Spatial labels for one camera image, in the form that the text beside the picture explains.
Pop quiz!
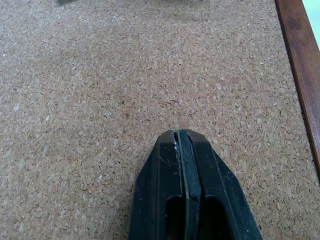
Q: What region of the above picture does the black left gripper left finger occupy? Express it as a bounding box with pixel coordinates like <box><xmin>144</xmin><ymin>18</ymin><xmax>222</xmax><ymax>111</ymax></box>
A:
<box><xmin>127</xmin><ymin>129</ymin><xmax>188</xmax><ymax>240</ymax></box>

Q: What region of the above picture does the cork board with wooden frame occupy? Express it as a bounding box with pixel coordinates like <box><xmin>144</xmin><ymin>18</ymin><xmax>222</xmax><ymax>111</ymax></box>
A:
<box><xmin>0</xmin><ymin>0</ymin><xmax>320</xmax><ymax>240</ymax></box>

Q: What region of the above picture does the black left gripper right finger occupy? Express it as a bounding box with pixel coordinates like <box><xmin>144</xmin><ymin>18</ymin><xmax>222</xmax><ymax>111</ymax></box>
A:
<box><xmin>177</xmin><ymin>128</ymin><xmax>264</xmax><ymax>240</ymax></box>

